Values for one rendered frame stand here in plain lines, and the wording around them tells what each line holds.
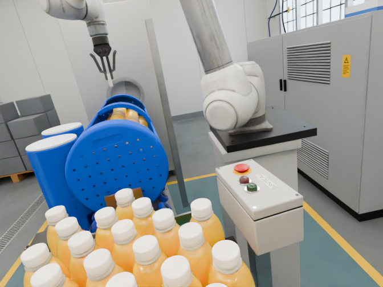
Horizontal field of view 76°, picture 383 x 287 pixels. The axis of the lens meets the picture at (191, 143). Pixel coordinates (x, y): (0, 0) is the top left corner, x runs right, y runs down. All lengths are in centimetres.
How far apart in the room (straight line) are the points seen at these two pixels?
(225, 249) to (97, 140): 47
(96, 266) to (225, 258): 19
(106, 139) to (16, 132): 378
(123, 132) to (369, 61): 156
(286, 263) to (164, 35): 516
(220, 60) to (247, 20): 536
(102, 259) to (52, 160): 119
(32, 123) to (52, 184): 272
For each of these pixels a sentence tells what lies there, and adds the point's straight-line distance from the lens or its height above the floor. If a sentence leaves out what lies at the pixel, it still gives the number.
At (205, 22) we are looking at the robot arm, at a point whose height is 146.
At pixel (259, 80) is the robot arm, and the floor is 124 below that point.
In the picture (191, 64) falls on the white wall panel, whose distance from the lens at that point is 584.
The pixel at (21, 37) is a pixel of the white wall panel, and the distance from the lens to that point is 648.
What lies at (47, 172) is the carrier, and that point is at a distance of 161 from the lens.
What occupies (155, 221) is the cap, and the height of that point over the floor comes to 110.
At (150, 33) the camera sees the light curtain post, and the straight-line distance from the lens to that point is 213.
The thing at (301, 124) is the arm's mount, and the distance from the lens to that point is 111.
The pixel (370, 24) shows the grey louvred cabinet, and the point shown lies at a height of 138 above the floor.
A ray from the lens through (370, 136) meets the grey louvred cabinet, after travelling 202.
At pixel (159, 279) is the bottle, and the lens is 43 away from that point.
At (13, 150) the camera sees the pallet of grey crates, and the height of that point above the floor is 50.
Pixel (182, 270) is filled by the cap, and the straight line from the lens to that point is 36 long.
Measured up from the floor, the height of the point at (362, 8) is 149.
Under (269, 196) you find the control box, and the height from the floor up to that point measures 110.
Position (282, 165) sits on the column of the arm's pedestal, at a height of 89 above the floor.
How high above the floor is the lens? 136
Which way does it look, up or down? 19 degrees down
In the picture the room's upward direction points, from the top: 10 degrees counter-clockwise
